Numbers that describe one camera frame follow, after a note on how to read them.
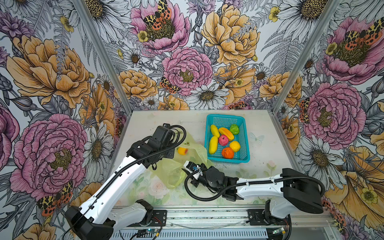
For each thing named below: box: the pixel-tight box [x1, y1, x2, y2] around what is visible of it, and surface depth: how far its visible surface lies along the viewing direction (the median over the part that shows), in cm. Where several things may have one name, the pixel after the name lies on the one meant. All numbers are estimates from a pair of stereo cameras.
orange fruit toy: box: [222, 147, 235, 160], surface depth 93 cm
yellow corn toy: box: [210, 124, 220, 138], surface depth 107 cm
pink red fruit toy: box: [218, 134, 229, 146], surface depth 101 cm
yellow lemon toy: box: [229, 141, 241, 152], surface depth 97 cm
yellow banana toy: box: [209, 136, 218, 155], surface depth 99 cm
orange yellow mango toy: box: [218, 127, 234, 141], surface depth 105 cm
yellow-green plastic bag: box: [150, 132, 209, 190], surface depth 79 cm
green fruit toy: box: [229, 123, 240, 135], surface depth 106 cm
